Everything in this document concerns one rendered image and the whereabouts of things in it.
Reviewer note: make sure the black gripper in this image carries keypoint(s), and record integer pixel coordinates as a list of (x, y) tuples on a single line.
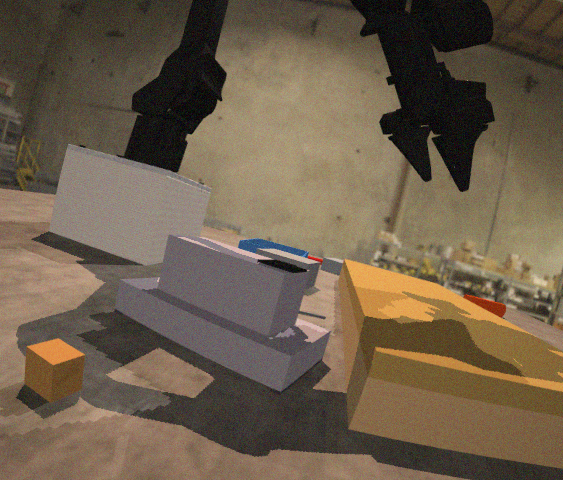
[(423, 100)]

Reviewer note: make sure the orange cube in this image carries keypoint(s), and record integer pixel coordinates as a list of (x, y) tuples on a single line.
[(53, 369)]

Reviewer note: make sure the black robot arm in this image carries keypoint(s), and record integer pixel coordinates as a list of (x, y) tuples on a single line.
[(191, 79)]

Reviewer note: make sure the blue rectangular tray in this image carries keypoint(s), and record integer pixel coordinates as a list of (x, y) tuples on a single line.
[(252, 245)]

